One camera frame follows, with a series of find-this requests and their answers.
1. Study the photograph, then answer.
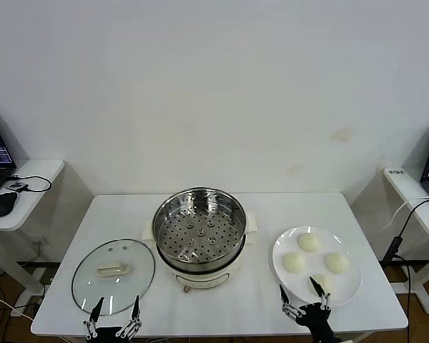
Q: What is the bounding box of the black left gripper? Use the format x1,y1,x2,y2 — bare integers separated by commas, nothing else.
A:
83,294,144,343

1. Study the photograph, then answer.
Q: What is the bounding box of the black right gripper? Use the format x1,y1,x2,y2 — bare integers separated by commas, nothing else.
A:
278,276,340,343

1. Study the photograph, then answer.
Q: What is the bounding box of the white steamed baozi bun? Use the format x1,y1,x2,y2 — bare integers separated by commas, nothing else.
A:
309,273,335,298
296,233,321,254
282,252,307,275
323,252,350,275

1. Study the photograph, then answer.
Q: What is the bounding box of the round glass pot lid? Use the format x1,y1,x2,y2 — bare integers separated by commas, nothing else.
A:
71,238,156,316

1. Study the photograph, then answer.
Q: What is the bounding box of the stainless steel steamer basket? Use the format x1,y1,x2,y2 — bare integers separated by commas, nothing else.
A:
152,186,247,264

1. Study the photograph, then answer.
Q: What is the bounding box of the white round plate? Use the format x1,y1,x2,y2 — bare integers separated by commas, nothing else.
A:
272,225,363,307

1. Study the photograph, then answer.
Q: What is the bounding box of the white side table with label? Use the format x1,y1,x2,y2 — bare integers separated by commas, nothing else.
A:
383,166,429,315

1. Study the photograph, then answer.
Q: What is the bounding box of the black computer mouse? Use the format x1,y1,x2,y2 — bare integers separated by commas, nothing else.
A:
0,191,19,218

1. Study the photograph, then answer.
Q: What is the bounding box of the small black usb device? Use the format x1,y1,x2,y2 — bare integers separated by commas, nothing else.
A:
5,181,29,194

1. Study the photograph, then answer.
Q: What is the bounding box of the black cable with adapter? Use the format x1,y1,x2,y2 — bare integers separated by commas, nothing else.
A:
382,198,429,343

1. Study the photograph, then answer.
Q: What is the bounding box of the white floor cable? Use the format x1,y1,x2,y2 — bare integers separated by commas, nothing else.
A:
0,289,36,319

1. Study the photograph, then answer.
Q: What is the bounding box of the white laptop cable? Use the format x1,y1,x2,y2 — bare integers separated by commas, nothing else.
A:
382,194,429,229

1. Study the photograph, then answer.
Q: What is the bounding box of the black looped desk cable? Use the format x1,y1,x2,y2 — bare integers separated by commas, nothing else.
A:
6,174,53,194

